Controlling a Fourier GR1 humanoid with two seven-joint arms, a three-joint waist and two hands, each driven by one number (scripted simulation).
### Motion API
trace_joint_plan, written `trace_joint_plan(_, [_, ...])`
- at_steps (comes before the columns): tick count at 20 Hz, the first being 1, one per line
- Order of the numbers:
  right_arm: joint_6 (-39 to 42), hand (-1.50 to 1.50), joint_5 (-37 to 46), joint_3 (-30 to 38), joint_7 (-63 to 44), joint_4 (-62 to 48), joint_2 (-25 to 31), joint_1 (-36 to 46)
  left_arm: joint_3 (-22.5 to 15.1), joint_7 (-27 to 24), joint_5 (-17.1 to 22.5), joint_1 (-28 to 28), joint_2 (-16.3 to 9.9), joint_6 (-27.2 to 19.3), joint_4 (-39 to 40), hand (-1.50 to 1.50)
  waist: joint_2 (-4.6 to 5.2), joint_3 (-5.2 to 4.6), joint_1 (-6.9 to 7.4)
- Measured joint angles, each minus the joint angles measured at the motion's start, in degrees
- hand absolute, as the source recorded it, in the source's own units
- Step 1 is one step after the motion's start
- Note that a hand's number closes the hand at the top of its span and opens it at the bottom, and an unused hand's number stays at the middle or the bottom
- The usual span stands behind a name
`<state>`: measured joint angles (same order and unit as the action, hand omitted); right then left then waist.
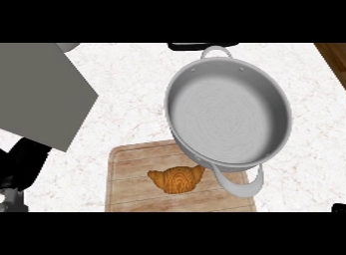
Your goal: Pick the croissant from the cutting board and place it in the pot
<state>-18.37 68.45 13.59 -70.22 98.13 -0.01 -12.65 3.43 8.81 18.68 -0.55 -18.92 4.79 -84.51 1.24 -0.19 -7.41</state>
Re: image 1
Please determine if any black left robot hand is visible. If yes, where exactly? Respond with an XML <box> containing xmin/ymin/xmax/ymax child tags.
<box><xmin>0</xmin><ymin>137</ymin><xmax>51</xmax><ymax>192</ymax></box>

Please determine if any pale wooden cutting board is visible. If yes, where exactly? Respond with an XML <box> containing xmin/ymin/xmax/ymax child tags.
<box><xmin>103</xmin><ymin>138</ymin><xmax>257</xmax><ymax>213</ymax></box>

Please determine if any golden brown croissant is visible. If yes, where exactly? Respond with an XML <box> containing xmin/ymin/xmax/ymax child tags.
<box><xmin>146</xmin><ymin>164</ymin><xmax>205</xmax><ymax>195</ymax></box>

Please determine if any pale grey rounded object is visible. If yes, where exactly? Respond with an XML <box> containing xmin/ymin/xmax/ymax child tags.
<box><xmin>54</xmin><ymin>42</ymin><xmax>82</xmax><ymax>54</ymax></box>

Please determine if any black appliance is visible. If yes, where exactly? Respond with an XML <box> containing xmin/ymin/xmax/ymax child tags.
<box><xmin>167</xmin><ymin>42</ymin><xmax>241</xmax><ymax>52</ymax></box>

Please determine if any silver pot with two handles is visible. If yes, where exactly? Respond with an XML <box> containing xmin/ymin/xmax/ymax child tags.
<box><xmin>164</xmin><ymin>45</ymin><xmax>294</xmax><ymax>199</ymax></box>

